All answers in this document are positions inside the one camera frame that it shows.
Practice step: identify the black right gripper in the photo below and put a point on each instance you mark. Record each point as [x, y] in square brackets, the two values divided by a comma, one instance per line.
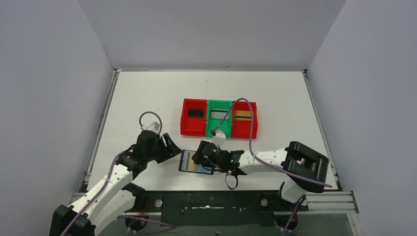
[200, 158]

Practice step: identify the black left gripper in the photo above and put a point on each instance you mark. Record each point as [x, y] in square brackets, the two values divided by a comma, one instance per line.
[163, 147]

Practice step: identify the black leather card holder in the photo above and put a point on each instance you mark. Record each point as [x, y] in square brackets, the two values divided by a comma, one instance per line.
[187, 164]

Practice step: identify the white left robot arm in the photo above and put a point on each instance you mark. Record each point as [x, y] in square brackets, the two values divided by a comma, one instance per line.
[115, 193]

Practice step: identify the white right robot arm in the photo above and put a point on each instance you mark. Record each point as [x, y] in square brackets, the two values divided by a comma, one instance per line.
[306, 168]

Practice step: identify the silver magnetic stripe card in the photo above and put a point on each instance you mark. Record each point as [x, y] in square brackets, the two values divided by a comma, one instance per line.
[219, 114]

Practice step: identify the black card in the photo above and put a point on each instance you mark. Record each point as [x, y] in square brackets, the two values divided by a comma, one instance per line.
[196, 113]

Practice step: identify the gold VIP card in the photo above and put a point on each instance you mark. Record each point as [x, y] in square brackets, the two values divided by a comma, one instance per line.
[243, 115]

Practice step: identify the red plastic bin left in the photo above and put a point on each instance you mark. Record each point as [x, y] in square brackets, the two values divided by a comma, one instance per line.
[193, 126]

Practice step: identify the red plastic bin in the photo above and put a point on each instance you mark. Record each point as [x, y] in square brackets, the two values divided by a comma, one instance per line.
[241, 128]
[193, 126]

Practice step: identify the green plastic bin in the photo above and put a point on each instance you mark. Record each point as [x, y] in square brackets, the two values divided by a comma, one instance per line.
[226, 125]

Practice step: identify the red plastic bin right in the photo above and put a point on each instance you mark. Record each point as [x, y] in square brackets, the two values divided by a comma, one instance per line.
[241, 128]

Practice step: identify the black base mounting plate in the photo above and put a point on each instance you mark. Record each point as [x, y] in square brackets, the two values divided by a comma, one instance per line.
[215, 208]

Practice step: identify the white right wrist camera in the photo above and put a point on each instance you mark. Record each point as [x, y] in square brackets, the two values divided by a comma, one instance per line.
[219, 138]

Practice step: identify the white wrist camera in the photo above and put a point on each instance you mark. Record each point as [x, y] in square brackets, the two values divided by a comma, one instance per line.
[219, 138]
[154, 127]

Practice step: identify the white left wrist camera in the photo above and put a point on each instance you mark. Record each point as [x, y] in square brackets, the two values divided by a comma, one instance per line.
[154, 127]

